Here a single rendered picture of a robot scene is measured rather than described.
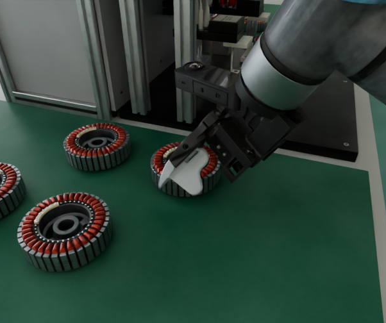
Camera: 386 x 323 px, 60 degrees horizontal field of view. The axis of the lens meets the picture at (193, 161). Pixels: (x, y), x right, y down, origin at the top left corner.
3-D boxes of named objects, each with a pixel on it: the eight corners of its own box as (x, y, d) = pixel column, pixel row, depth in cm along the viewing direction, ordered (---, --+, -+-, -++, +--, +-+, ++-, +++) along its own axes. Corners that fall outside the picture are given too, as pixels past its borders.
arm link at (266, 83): (244, 36, 31) (292, 20, 35) (223, 71, 34) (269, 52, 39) (299, 95, 29) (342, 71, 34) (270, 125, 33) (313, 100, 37)
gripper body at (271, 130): (227, 187, 42) (281, 134, 32) (186, 135, 44) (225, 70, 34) (263, 161, 46) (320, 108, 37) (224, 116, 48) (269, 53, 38)
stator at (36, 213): (129, 223, 47) (125, 203, 44) (74, 288, 38) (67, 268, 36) (67, 200, 50) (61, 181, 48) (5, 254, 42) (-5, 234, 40)
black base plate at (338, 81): (349, 51, 107) (351, 44, 106) (354, 163, 58) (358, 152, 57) (209, 36, 120) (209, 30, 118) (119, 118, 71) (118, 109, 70)
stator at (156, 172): (233, 176, 55) (235, 157, 53) (184, 209, 49) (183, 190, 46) (186, 149, 61) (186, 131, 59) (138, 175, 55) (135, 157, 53)
